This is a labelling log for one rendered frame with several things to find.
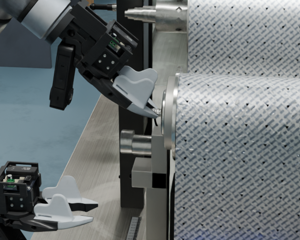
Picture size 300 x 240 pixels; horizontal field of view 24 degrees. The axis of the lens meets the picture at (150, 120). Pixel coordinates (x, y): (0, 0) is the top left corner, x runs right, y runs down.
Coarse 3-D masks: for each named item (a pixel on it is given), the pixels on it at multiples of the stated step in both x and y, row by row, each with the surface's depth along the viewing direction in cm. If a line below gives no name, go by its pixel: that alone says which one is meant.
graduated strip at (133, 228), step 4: (132, 220) 144; (136, 220) 144; (140, 220) 144; (132, 224) 143; (136, 224) 143; (128, 228) 142; (132, 228) 142; (136, 228) 142; (128, 232) 140; (132, 232) 140; (136, 232) 140; (128, 236) 139; (132, 236) 139; (136, 236) 139
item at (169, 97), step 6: (168, 78) 107; (174, 78) 107; (168, 84) 105; (168, 90) 104; (168, 96) 104; (168, 102) 103; (168, 108) 103; (168, 114) 103; (168, 120) 103; (168, 126) 103; (168, 132) 104; (168, 138) 104; (168, 144) 106
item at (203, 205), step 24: (192, 192) 107; (216, 192) 106; (240, 192) 106; (264, 192) 105; (288, 192) 105; (192, 216) 109; (216, 216) 108; (240, 216) 108; (264, 216) 107; (288, 216) 107
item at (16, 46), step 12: (72, 0) 583; (12, 24) 471; (0, 36) 476; (12, 36) 475; (24, 36) 474; (36, 36) 473; (0, 48) 480; (12, 48) 479; (24, 48) 478; (36, 48) 477; (48, 48) 476; (0, 60) 484; (12, 60) 483; (24, 60) 482; (36, 60) 481; (48, 60) 480
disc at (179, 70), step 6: (180, 66) 108; (180, 72) 107; (174, 84) 103; (174, 90) 102; (174, 96) 102; (174, 102) 101; (174, 108) 101; (174, 114) 101; (174, 120) 101; (174, 126) 102; (174, 132) 102; (174, 138) 102; (174, 144) 103; (174, 150) 104; (174, 156) 105
